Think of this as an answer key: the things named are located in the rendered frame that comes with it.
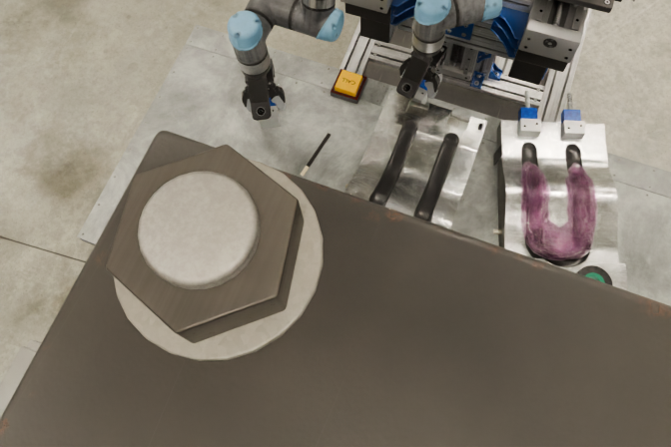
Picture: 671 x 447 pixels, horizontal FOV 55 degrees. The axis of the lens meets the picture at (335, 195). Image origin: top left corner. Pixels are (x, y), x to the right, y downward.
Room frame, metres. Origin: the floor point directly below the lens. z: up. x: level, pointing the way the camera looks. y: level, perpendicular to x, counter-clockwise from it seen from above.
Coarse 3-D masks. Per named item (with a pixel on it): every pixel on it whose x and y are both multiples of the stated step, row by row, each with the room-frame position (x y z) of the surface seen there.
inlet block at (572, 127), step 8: (568, 96) 0.78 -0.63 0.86; (568, 104) 0.76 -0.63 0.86; (568, 112) 0.73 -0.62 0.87; (576, 112) 0.73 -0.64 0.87; (568, 120) 0.71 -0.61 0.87; (576, 120) 0.71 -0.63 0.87; (568, 128) 0.68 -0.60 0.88; (576, 128) 0.68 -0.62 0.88; (584, 128) 0.68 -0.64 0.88; (568, 136) 0.67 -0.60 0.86; (576, 136) 0.66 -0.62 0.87
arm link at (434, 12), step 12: (420, 0) 0.88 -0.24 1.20; (432, 0) 0.88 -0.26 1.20; (444, 0) 0.87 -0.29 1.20; (420, 12) 0.86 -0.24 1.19; (432, 12) 0.85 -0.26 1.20; (444, 12) 0.85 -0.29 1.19; (420, 24) 0.86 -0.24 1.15; (432, 24) 0.84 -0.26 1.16; (444, 24) 0.85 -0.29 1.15; (420, 36) 0.85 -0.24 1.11; (432, 36) 0.84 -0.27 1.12
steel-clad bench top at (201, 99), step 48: (192, 48) 1.13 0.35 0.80; (192, 96) 0.97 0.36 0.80; (240, 96) 0.95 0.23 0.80; (288, 96) 0.93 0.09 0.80; (384, 96) 0.89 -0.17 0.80; (144, 144) 0.84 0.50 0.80; (240, 144) 0.81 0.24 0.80; (288, 144) 0.79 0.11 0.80; (336, 144) 0.77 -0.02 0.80; (480, 144) 0.71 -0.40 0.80; (480, 192) 0.58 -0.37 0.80; (624, 192) 0.52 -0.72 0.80; (96, 240) 0.58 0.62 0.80; (624, 240) 0.40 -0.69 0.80
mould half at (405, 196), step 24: (384, 120) 0.77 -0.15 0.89; (432, 120) 0.75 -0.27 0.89; (480, 120) 0.73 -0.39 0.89; (384, 144) 0.71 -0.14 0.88; (432, 144) 0.69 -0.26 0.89; (360, 168) 0.65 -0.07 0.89; (384, 168) 0.64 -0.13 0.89; (408, 168) 0.63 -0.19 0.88; (456, 168) 0.61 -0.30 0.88; (360, 192) 0.57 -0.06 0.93; (408, 192) 0.56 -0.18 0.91; (456, 192) 0.55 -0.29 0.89; (432, 216) 0.48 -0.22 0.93
